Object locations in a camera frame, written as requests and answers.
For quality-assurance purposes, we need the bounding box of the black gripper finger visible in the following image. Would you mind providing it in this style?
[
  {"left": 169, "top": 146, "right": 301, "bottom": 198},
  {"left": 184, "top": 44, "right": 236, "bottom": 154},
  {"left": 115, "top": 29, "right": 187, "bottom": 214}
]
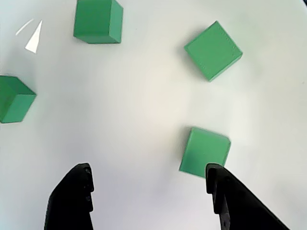
[
  {"left": 44, "top": 163, "right": 94, "bottom": 230},
  {"left": 205, "top": 163, "right": 292, "bottom": 230}
]

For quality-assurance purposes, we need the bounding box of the green cube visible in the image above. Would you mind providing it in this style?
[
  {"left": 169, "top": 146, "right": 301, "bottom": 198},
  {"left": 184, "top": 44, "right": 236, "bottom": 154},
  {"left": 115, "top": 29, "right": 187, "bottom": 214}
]
[
  {"left": 178, "top": 126, "right": 232, "bottom": 179},
  {"left": 73, "top": 0, "right": 124, "bottom": 45},
  {"left": 184, "top": 20, "right": 244, "bottom": 83},
  {"left": 0, "top": 75, "right": 37, "bottom": 125}
]

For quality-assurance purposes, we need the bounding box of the white round plate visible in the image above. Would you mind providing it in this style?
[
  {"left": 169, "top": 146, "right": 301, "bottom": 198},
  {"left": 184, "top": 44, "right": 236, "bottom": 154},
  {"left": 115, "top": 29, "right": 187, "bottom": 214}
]
[{"left": 0, "top": 0, "right": 307, "bottom": 230}]

